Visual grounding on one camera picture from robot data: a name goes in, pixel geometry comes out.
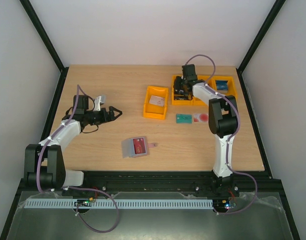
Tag white card with red circles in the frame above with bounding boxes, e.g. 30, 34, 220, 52
193, 113, 209, 123

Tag teal card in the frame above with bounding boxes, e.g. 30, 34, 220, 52
176, 114, 192, 124

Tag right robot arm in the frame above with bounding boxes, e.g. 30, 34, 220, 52
173, 64, 240, 196

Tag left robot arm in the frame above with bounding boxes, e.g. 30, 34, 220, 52
23, 95, 122, 192

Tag yellow bin with black cards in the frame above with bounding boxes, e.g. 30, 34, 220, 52
171, 75, 193, 106

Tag yellow bin with red cards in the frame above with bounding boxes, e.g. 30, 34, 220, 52
192, 75, 215, 106

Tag blue card stack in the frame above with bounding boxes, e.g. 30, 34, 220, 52
215, 80, 229, 93

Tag yellow bin with beige cards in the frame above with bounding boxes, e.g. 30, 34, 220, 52
143, 85, 169, 120

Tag red VIP card in holder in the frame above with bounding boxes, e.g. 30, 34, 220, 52
133, 137, 147, 155

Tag yellow bin with blue cards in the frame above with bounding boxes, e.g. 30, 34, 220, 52
210, 75, 238, 99

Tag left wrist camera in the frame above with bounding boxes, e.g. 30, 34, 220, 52
93, 95, 106, 111

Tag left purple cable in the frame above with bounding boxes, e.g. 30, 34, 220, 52
35, 84, 98, 193

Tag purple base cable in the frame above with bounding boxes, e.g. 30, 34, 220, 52
74, 189, 120, 233

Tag white slotted cable duct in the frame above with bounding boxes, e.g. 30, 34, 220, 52
19, 198, 213, 210

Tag right black frame post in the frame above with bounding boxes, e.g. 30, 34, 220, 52
237, 0, 286, 74

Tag black frame post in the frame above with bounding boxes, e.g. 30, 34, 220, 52
20, 0, 69, 126
237, 0, 286, 74

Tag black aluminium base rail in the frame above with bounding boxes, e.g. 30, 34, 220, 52
17, 170, 283, 198

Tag left black frame post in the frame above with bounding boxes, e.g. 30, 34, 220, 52
20, 0, 69, 126

